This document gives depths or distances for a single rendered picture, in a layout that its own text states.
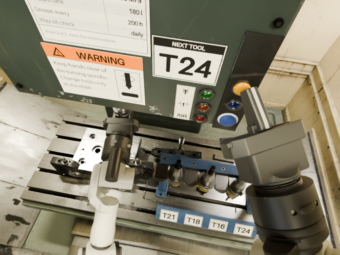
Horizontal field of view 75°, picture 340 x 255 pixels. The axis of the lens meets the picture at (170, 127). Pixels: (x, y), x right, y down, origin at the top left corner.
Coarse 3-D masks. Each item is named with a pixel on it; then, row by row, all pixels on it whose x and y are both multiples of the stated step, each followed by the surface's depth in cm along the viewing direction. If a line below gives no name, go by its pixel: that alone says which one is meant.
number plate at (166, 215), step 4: (160, 212) 98; (164, 212) 98; (168, 212) 97; (172, 212) 97; (176, 212) 97; (160, 216) 98; (164, 216) 98; (168, 216) 98; (172, 216) 98; (176, 216) 97; (168, 220) 98; (172, 220) 98; (176, 220) 98
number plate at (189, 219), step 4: (188, 216) 97; (192, 216) 97; (196, 216) 97; (188, 220) 97; (192, 220) 97; (196, 220) 97; (200, 220) 97; (188, 224) 98; (192, 224) 98; (196, 224) 98; (200, 224) 97
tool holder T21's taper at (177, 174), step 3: (174, 165) 73; (174, 168) 73; (177, 168) 73; (180, 168) 73; (171, 171) 77; (174, 171) 74; (177, 171) 73; (180, 171) 74; (171, 174) 77; (174, 174) 75; (177, 174) 75; (180, 174) 75; (174, 177) 76; (177, 177) 76; (180, 177) 77
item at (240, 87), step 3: (237, 84) 32; (240, 84) 32; (243, 84) 32; (246, 84) 32; (234, 87) 33; (237, 87) 32; (240, 87) 32; (243, 87) 32; (246, 87) 32; (249, 87) 32; (234, 90) 33; (237, 90) 33; (240, 90) 33; (237, 93) 33
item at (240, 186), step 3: (234, 180) 77; (237, 180) 74; (240, 180) 72; (234, 183) 76; (237, 183) 74; (240, 183) 73; (243, 183) 72; (246, 183) 73; (234, 186) 76; (237, 186) 74; (240, 186) 74; (243, 186) 74; (234, 189) 76; (237, 189) 75; (240, 189) 75; (243, 189) 76
